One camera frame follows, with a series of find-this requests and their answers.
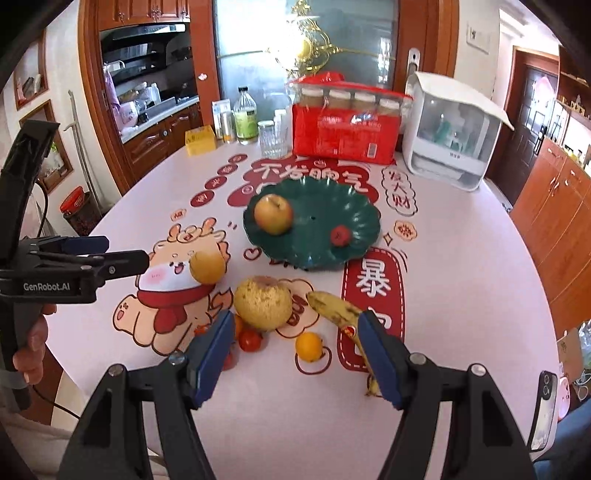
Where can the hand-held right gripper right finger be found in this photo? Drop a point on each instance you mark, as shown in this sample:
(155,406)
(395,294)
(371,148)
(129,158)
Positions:
(379,362)

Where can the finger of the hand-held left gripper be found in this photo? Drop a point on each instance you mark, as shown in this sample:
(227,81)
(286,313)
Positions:
(122,265)
(85,243)

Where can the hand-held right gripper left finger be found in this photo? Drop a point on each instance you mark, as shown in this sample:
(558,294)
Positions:
(213,360)

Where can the small orange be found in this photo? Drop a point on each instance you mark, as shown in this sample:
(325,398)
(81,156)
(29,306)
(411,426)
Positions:
(238,325)
(308,346)

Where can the spotted yellow banana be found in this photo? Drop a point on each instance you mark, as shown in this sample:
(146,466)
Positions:
(332,311)

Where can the large spotted yellow pear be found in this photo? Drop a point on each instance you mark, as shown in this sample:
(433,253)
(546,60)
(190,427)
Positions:
(262,303)

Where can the yellow round fruit red sticker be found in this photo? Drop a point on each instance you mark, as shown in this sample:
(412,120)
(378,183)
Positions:
(207,266)

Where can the dark green scalloped plate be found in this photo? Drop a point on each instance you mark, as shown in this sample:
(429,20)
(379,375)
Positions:
(314,203)

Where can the person's left hand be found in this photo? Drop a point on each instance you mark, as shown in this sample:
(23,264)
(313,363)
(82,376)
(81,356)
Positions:
(37,339)

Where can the red round tin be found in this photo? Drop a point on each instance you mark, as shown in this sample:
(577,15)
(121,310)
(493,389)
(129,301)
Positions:
(76,201)

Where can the wooden kitchen counter cabinet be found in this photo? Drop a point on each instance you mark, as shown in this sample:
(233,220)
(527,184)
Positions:
(152,138)

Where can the small red fruit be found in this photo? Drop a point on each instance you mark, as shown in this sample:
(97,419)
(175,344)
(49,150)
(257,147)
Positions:
(339,236)

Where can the yellow cardboard box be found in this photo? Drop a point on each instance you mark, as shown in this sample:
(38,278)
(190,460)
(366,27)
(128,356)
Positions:
(201,142)

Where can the red yellow apple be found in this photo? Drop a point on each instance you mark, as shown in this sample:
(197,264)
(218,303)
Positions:
(273,214)

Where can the person's beige clothing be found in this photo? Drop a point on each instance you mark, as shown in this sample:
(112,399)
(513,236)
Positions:
(32,447)

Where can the smartphone in clear case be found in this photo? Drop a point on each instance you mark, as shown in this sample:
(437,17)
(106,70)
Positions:
(542,410)

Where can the small bottle orange liquid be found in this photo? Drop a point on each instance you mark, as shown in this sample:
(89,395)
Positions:
(226,127)

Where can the small white box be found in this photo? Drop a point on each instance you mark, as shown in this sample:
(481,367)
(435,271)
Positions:
(220,106)

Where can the clear bottle green label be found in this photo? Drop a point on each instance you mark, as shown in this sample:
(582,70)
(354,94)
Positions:
(245,120)

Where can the brown cardboard box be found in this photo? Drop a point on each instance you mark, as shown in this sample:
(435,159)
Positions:
(570,353)

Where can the clear ribbed drinking glass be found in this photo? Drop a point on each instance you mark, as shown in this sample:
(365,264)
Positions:
(270,141)

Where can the person's blue jeans leg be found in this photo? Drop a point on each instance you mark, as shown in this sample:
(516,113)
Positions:
(568,443)

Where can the black range hood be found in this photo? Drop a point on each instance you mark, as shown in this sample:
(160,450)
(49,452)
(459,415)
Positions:
(143,33)

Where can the wooden side cabinet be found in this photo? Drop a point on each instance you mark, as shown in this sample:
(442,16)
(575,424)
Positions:
(554,221)

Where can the red pack of paper cups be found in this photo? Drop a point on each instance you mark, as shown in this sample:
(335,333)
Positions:
(341,134)

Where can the white cup sterilizer cabinet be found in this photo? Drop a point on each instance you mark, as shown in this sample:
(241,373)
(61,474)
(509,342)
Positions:
(443,138)

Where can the dark brown door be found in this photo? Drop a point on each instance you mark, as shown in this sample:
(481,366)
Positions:
(526,120)

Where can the wooden wall niche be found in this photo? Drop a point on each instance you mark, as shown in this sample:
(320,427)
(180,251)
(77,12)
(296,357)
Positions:
(55,152)

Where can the white wall switch panel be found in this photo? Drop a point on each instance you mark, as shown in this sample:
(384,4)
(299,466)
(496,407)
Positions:
(478,38)

